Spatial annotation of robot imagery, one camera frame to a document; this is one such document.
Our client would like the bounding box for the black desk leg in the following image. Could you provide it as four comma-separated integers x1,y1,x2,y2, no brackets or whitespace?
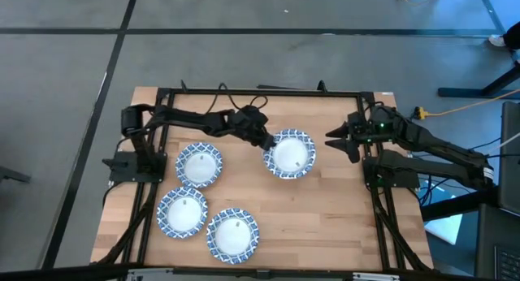
437,63,520,99

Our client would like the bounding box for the white floor sheet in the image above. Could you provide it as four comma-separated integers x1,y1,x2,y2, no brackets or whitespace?
424,214,464,245

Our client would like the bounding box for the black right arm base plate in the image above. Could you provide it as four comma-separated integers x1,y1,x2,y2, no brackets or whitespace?
362,154,421,189

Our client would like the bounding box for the grey floor object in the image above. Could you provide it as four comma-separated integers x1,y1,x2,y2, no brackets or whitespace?
0,166,32,184

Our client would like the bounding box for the yellow extension cord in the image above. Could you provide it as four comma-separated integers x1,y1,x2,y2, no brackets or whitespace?
414,88,520,120

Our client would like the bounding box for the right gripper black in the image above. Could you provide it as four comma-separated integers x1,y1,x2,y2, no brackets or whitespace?
325,111,373,164

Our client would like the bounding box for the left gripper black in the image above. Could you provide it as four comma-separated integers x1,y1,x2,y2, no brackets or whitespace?
227,105,278,152

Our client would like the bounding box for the blue cable bundle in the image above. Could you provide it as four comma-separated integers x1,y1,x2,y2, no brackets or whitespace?
418,175,452,207

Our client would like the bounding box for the white cable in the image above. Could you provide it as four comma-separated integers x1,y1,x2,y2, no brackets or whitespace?
485,130,520,156

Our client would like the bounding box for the black keyboard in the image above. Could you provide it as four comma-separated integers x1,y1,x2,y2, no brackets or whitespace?
493,244,520,281

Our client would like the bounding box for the person's leg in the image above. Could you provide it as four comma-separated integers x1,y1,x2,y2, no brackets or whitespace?
502,20,520,51

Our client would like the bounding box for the black front beam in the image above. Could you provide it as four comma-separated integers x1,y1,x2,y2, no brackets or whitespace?
0,263,520,281

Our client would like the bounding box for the dark laptop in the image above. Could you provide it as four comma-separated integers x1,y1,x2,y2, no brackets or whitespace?
497,101,520,217

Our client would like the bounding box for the person's shoe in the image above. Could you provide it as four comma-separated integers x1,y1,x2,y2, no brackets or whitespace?
488,33,508,49

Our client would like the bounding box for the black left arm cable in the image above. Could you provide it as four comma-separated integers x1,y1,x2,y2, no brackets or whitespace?
205,82,269,111

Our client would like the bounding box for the black aluminium table frame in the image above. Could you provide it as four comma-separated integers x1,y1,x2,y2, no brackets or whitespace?
91,80,434,274

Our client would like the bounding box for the black slanted support bar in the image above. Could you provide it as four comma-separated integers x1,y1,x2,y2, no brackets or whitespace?
420,186,501,222

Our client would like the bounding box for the blue patterned paper bowl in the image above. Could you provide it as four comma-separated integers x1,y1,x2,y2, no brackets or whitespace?
262,128,317,180
175,141,224,189
156,186,209,240
206,207,260,266

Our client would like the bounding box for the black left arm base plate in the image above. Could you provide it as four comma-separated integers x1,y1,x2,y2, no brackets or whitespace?
102,150,168,184

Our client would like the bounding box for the black floor cable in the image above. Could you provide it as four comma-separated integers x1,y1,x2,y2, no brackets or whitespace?
446,136,503,158

